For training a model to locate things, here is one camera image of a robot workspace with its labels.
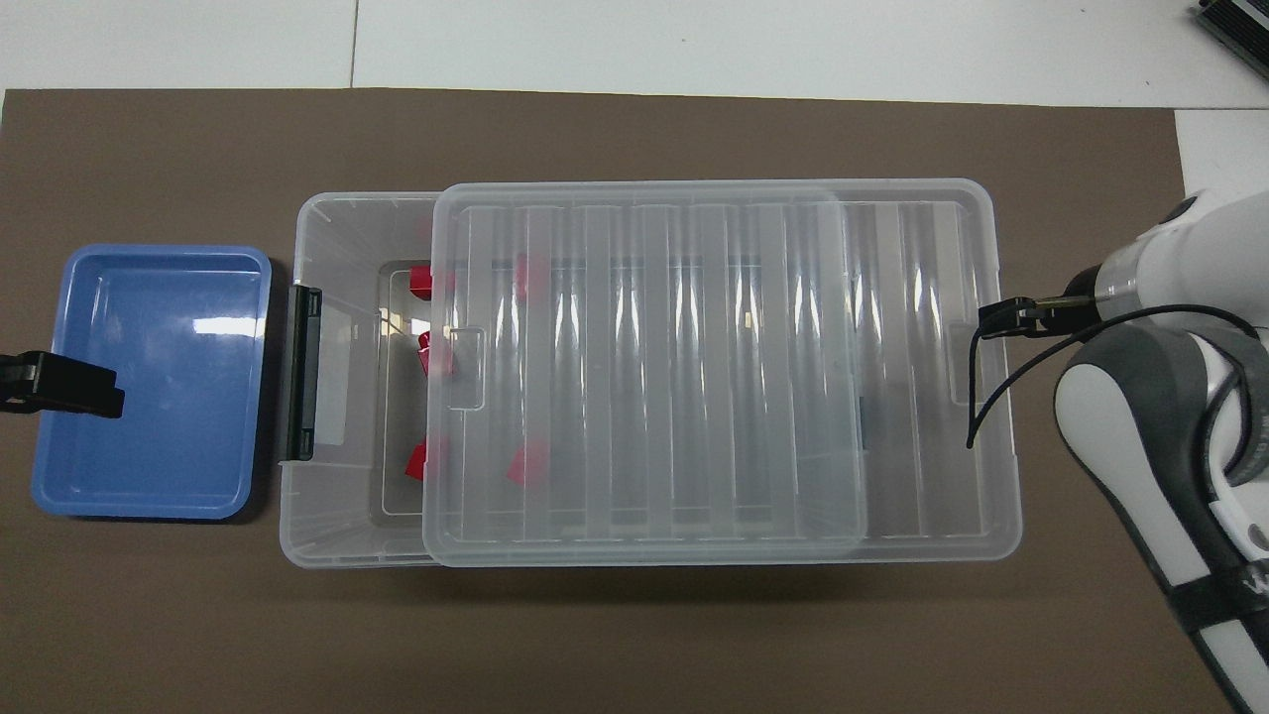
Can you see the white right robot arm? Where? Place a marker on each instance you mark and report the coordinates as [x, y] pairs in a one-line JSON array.
[[1120, 416]]

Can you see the brown table mat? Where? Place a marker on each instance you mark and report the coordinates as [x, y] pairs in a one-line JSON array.
[[595, 645]]

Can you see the blue plastic tray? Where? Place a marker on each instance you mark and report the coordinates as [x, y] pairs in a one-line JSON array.
[[159, 446]]

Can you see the clear plastic storage box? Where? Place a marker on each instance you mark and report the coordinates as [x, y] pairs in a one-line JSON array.
[[347, 496]]

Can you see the dark ribbed device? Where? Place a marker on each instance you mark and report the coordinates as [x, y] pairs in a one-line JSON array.
[[1234, 30]]

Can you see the red block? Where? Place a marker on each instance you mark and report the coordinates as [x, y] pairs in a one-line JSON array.
[[421, 281], [527, 464], [428, 355], [530, 276], [418, 463]]

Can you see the clear plastic box lid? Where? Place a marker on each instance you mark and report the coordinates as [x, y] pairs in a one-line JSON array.
[[694, 397]]

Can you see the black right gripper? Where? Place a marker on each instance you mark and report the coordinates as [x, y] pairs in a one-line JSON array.
[[1079, 315]]

